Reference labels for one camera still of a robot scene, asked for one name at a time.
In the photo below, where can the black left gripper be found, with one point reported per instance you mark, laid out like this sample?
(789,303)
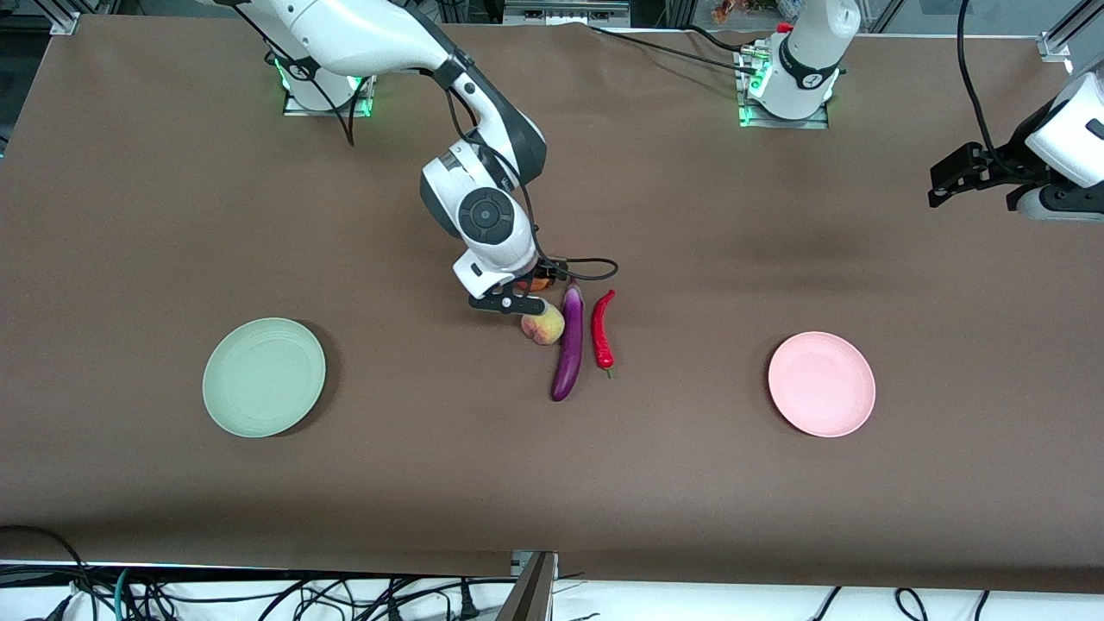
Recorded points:
(1007,163)

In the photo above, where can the red apple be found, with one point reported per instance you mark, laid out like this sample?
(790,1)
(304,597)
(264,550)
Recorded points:
(539,284)

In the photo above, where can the yellow pink peach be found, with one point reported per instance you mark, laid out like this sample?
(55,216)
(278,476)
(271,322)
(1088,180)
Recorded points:
(545,328)

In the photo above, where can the red chili pepper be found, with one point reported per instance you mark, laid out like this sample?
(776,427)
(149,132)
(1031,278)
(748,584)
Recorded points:
(600,332)

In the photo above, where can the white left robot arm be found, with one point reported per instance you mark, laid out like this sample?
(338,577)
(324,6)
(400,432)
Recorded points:
(806,69)

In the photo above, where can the purple eggplant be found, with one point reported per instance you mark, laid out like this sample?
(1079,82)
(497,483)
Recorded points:
(569,345)

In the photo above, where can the brown table cover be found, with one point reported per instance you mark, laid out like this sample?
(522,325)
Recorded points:
(552,483)

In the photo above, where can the grey power strip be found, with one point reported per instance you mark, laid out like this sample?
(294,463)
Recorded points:
(565,13)

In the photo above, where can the pink plate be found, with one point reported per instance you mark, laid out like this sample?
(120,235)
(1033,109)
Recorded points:
(821,384)

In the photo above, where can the light green plate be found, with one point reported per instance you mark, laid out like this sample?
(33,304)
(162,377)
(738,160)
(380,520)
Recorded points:
(263,377)

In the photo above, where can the orange red object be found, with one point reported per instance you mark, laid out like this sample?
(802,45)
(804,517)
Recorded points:
(729,10)

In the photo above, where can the aluminium frame profile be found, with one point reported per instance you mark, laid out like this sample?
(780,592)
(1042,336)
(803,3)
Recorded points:
(1056,43)
(67,23)

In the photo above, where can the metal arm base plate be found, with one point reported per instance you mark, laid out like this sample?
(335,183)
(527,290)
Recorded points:
(785,123)
(302,110)

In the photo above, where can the aluminium camera post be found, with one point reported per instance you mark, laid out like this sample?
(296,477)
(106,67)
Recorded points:
(535,595)

